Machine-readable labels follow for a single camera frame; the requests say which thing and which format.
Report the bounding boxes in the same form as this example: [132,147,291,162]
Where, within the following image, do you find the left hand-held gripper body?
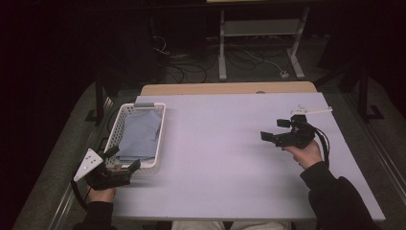
[72,148,132,192]

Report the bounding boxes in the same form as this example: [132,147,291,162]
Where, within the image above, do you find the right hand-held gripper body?
[273,104,333,150]

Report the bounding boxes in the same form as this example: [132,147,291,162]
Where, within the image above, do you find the blue shirt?
[115,109,162,162]

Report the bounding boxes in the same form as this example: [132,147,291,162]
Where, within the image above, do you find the white plastic basket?
[102,102,167,175]

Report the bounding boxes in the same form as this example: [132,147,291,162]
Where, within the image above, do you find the person's left hand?
[86,186,117,204]

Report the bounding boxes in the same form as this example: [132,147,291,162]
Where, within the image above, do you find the person's right hand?
[282,139,324,171]

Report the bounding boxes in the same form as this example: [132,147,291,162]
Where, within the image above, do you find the black metal stand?
[84,71,122,127]
[314,61,386,123]

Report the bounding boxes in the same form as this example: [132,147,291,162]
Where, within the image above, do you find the wooden table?
[140,80,318,96]

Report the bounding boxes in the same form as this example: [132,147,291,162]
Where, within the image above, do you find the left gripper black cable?
[70,179,89,211]

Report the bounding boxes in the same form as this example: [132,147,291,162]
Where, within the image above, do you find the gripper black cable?
[314,126,331,170]
[70,179,89,211]

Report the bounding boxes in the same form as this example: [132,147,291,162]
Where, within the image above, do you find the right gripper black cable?
[314,126,331,170]

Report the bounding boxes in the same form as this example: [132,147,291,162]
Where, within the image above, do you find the metal floor rail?
[47,95,114,230]
[346,94,406,196]

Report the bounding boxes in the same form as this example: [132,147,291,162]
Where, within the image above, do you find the white cable with plug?
[237,47,290,80]

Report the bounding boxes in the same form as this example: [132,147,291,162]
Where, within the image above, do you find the grey metal desk frame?
[218,6,310,81]

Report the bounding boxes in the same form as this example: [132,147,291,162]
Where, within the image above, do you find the black floor cables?
[152,34,219,84]

